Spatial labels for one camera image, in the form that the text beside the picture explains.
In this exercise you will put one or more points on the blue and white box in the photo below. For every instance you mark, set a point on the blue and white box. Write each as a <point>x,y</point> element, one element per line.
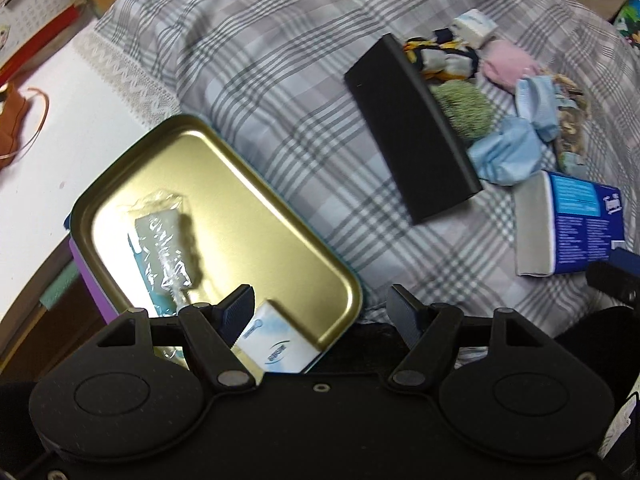
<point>580,220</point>

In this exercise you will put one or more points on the blue face mask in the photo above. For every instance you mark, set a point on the blue face mask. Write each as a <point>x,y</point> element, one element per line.
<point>505,155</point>
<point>537,105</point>

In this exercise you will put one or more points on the clear plastic wrapped item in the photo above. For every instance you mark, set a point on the clear plastic wrapped item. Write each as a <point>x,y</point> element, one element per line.
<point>160,240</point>

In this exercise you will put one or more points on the pink cloth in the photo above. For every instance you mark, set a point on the pink cloth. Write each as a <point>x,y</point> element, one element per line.
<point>505,65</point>

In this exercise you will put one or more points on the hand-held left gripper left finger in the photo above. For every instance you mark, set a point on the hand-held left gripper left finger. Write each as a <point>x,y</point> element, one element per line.
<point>239,310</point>

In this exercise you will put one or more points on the gold metal tin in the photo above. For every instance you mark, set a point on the gold metal tin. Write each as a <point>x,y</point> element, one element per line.
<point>240,200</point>

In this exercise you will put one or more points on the white tissue pack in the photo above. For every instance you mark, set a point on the white tissue pack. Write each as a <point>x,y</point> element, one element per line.
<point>280,345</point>

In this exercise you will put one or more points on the small white box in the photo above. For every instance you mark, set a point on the small white box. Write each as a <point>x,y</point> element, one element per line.
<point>475,27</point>

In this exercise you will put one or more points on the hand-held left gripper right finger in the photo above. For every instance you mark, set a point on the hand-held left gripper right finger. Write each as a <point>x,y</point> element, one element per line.
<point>402,310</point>

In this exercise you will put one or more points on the black rectangular box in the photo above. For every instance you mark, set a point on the black rectangular box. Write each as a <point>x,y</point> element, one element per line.
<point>405,125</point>

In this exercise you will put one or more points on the colourful patterned socks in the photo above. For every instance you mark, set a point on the colourful patterned socks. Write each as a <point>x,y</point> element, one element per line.
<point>445,60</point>

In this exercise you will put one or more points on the floral patterned pouch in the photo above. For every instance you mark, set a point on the floral patterned pouch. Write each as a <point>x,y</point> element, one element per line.
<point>570,125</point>

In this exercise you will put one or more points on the grey plaid bed cover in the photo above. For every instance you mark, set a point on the grey plaid bed cover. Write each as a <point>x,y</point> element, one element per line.
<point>280,60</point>

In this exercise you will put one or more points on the desk calendar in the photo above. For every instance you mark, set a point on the desk calendar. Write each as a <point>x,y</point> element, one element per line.
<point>30,10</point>

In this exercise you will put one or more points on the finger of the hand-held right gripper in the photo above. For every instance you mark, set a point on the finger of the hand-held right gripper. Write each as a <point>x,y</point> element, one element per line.
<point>612,277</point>

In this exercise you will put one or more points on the colourful printed cushion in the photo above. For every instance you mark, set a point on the colourful printed cushion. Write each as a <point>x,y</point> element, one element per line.
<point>627,25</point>

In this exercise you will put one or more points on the white lace-edged tablecloth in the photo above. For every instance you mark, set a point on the white lace-edged tablecloth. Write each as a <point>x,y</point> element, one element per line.
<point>60,135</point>

